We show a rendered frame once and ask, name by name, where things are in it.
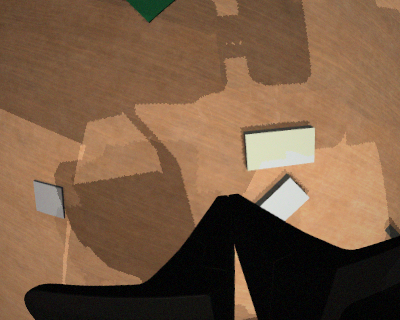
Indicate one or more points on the green flat square mat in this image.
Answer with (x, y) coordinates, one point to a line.
(150, 8)

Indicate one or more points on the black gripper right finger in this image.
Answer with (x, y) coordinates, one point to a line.
(292, 275)

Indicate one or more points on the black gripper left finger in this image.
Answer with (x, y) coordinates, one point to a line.
(197, 283)

